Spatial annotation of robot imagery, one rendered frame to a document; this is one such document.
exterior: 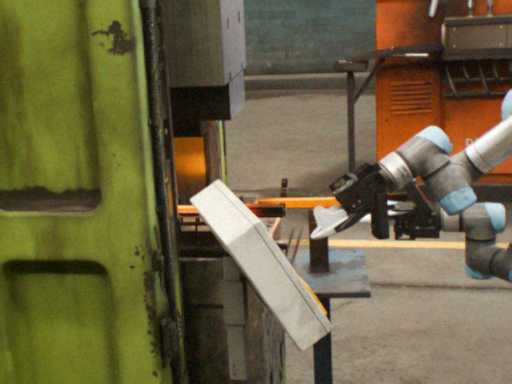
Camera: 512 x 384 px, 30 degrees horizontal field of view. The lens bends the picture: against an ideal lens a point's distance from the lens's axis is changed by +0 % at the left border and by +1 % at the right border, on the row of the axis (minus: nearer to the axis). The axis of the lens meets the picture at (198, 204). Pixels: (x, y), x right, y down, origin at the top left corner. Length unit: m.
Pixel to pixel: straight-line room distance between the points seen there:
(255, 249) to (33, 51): 0.75
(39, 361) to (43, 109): 0.64
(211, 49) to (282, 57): 7.95
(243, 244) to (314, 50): 8.45
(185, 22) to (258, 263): 0.73
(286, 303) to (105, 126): 0.59
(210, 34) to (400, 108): 3.85
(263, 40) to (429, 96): 4.43
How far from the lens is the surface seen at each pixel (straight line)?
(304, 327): 1.90
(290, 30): 10.21
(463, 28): 5.86
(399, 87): 6.06
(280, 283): 1.85
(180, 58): 2.34
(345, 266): 3.13
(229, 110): 2.39
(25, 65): 2.25
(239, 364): 2.07
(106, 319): 2.35
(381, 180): 2.14
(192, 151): 2.80
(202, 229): 2.49
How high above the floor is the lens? 1.73
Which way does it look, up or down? 16 degrees down
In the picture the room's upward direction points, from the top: 4 degrees counter-clockwise
